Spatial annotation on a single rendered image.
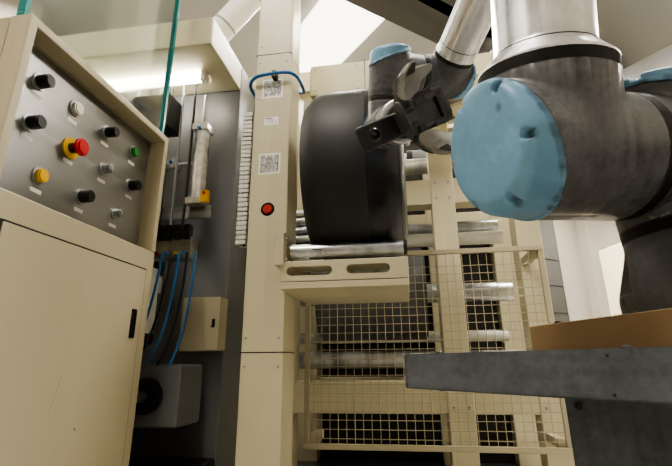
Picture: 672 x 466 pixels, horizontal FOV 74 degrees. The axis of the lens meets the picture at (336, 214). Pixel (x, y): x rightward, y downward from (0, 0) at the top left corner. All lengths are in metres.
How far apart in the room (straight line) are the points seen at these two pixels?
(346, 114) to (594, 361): 1.02
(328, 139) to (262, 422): 0.81
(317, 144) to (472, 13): 0.53
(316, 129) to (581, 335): 0.93
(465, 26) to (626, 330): 0.66
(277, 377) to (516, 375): 0.97
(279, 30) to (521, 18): 1.33
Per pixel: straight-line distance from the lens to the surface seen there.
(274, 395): 1.37
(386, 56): 1.01
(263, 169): 1.51
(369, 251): 1.28
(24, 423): 1.08
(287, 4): 1.87
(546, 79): 0.51
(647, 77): 0.65
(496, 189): 0.50
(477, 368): 0.51
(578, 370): 0.44
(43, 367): 1.09
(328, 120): 1.31
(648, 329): 0.55
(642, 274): 0.60
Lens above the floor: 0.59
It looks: 18 degrees up
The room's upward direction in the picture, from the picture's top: straight up
